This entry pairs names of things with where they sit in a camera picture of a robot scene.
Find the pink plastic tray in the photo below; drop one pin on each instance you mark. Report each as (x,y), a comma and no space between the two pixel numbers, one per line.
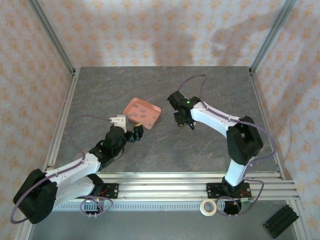
(150,107)

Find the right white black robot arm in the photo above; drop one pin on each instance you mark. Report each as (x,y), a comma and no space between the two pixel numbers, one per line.
(212,120)

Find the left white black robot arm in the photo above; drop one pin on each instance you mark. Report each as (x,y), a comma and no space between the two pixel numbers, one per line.
(72,170)

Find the white tape roll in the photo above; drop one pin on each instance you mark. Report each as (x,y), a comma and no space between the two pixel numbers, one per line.
(203,207)

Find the small green circuit board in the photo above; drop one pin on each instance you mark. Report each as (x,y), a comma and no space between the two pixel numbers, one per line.
(247,200)

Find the black aluminium extrusion piece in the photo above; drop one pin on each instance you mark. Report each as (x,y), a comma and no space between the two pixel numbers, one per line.
(281,221)

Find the aluminium table side rail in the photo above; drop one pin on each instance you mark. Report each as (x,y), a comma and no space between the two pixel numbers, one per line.
(264,112)
(62,120)

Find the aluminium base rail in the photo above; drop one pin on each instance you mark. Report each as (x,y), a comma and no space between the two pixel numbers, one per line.
(162,190)

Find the aluminium frame post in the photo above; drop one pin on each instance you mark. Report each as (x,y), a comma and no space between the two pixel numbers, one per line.
(273,32)
(51,32)

